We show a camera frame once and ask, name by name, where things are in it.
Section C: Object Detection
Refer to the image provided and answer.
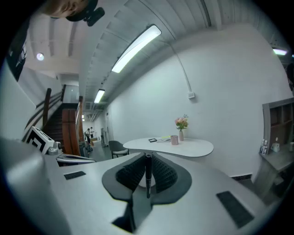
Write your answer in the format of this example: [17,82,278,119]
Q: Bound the black head camera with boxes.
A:
[65,0,106,27]

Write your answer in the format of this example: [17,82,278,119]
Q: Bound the long ceiling light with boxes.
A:
[111,24,162,74]

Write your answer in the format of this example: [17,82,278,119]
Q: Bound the person's black printed shirt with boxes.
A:
[5,20,31,82]

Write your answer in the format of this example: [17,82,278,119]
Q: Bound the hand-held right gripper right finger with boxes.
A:
[151,152,192,205]

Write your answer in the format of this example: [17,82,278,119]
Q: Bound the grey chair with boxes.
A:
[108,140,130,159]

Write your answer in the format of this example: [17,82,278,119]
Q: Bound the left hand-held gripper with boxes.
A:
[24,125,96,167]

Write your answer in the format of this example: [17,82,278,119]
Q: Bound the person's head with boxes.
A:
[45,0,90,19]

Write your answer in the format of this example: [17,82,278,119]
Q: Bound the grey shelf cabinet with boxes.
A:
[251,97,294,198]

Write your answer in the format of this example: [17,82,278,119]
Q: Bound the pink flower bouquet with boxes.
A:
[175,114,189,131]

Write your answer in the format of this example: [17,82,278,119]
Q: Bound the wooden chair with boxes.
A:
[22,84,85,157]

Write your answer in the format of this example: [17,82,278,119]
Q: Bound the white wall conduit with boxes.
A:
[169,42,192,92]

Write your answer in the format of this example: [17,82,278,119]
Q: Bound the small white ornament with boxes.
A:
[271,137,282,153]

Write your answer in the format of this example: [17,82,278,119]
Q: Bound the black pen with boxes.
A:
[145,154,152,199]

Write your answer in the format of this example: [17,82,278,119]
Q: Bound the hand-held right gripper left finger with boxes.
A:
[102,152,147,203]

